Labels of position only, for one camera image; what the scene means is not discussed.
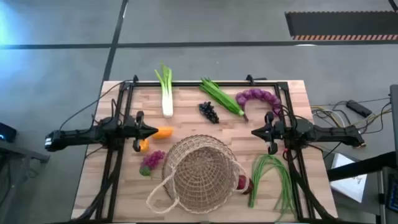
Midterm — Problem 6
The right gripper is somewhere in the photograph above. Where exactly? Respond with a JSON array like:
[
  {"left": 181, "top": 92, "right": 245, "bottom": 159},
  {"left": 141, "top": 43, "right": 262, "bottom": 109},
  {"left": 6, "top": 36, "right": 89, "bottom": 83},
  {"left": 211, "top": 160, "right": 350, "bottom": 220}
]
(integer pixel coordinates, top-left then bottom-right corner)
[{"left": 251, "top": 111, "right": 285, "bottom": 156}]

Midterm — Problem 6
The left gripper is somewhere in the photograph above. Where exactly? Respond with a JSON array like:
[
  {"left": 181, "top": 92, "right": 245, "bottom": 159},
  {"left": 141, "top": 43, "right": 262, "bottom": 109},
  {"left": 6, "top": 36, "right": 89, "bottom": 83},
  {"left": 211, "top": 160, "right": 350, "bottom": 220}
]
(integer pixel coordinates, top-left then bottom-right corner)
[{"left": 123, "top": 111, "right": 159, "bottom": 152}]

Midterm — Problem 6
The orange oblong vegetable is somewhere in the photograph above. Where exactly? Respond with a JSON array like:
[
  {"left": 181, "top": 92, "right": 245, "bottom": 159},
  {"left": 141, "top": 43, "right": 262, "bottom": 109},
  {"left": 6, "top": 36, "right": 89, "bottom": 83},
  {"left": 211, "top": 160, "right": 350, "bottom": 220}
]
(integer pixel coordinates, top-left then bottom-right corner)
[{"left": 152, "top": 126, "right": 174, "bottom": 140}]

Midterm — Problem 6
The purple grape bunch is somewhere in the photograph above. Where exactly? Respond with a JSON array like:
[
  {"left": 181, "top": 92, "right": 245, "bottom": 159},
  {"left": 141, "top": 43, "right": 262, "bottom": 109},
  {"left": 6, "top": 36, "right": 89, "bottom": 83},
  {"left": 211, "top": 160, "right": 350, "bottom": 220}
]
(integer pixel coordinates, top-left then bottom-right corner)
[{"left": 139, "top": 150, "right": 166, "bottom": 177}]

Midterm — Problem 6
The white and green leek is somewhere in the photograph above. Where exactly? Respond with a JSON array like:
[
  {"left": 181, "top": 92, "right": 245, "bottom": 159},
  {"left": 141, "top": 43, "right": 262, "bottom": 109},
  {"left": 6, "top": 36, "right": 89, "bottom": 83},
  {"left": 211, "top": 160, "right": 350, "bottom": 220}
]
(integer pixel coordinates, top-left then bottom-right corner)
[{"left": 154, "top": 62, "right": 174, "bottom": 118}]

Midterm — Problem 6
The green leafy vegetable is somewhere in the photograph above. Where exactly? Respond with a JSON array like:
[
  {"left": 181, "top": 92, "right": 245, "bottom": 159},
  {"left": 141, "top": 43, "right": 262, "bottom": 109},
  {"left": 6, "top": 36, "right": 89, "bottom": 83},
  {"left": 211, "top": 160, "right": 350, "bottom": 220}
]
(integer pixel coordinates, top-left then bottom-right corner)
[{"left": 198, "top": 77, "right": 246, "bottom": 118}]

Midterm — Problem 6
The red onion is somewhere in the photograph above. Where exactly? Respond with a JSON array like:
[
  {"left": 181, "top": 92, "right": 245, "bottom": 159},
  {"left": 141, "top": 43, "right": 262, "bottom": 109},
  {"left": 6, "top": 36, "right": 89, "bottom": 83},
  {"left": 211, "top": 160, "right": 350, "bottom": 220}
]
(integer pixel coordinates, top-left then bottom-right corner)
[{"left": 236, "top": 174, "right": 254, "bottom": 195}]

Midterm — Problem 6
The black grape bunch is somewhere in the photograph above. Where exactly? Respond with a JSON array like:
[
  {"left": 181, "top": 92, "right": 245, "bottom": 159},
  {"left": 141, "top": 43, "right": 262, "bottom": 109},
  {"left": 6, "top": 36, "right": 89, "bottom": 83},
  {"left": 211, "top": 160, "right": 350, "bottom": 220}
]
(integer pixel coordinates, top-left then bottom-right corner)
[{"left": 198, "top": 101, "right": 220, "bottom": 124}]

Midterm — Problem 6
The green long beans bunch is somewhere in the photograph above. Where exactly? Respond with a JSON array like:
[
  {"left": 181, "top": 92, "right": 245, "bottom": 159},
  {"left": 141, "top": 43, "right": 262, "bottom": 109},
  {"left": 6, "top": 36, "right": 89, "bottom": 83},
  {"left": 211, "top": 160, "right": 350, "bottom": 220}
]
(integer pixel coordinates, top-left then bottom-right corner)
[{"left": 248, "top": 154, "right": 296, "bottom": 222}]

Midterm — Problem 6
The woven straw basket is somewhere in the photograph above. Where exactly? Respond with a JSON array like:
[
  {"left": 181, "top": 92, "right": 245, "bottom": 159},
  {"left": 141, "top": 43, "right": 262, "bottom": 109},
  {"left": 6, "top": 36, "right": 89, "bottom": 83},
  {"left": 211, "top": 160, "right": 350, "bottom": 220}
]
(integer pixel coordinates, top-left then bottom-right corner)
[{"left": 146, "top": 134, "right": 251, "bottom": 215}]

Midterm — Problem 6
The white box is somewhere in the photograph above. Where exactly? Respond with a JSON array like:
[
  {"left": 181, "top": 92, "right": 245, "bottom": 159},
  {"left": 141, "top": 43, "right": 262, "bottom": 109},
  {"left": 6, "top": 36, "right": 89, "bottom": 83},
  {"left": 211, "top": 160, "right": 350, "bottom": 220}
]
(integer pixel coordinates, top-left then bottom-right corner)
[{"left": 329, "top": 152, "right": 368, "bottom": 203}]

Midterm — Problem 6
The black power adapter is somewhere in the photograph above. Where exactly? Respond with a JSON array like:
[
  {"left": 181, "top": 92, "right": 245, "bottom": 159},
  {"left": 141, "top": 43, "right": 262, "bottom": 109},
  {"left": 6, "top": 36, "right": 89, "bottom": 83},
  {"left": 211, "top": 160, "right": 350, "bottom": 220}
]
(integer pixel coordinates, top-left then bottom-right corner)
[{"left": 346, "top": 99, "right": 373, "bottom": 118}]

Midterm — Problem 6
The black bar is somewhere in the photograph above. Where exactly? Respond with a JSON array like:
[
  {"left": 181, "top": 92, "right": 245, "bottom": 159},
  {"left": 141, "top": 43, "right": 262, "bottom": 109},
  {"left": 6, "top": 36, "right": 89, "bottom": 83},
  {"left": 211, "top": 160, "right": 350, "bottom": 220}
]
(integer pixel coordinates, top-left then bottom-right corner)
[{"left": 326, "top": 151, "right": 398, "bottom": 182}]

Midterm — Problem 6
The grey metal stand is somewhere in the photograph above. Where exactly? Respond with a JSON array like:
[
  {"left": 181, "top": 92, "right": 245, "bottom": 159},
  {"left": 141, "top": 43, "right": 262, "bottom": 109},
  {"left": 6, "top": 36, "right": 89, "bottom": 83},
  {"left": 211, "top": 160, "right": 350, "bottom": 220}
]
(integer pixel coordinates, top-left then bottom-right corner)
[{"left": 0, "top": 139, "right": 50, "bottom": 218}]

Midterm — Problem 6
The grey cabinet edge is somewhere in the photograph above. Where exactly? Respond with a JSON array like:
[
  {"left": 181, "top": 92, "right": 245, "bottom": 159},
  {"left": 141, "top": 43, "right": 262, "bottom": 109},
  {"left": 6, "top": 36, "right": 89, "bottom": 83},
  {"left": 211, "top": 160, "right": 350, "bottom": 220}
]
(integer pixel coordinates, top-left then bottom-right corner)
[{"left": 389, "top": 84, "right": 398, "bottom": 150}]

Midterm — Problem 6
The black hazard-striped floor mat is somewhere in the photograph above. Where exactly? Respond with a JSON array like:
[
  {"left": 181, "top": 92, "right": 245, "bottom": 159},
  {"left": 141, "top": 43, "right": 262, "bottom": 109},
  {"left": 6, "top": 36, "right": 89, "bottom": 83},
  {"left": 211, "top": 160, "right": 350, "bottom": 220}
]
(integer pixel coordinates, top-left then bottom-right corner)
[{"left": 285, "top": 11, "right": 398, "bottom": 41}]

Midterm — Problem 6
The black device with blue light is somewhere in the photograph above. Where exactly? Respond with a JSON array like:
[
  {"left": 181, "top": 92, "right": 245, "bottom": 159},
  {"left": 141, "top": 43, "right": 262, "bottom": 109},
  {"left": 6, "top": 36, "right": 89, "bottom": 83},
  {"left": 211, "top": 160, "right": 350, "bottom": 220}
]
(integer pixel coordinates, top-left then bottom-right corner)
[{"left": 0, "top": 122, "right": 17, "bottom": 143}]

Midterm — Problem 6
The thin black frame cable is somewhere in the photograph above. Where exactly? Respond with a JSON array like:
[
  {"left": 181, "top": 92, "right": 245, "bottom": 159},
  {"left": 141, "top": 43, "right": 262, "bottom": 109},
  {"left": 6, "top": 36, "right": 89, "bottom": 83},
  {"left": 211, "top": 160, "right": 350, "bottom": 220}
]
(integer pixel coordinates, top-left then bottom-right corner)
[{"left": 58, "top": 80, "right": 134, "bottom": 131}]

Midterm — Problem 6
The yellow cable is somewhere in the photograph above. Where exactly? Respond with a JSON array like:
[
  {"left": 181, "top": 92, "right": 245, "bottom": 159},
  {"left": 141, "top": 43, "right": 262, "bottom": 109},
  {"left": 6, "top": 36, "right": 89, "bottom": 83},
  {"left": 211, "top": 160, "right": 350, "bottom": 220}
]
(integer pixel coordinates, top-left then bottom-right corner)
[{"left": 310, "top": 107, "right": 392, "bottom": 125}]

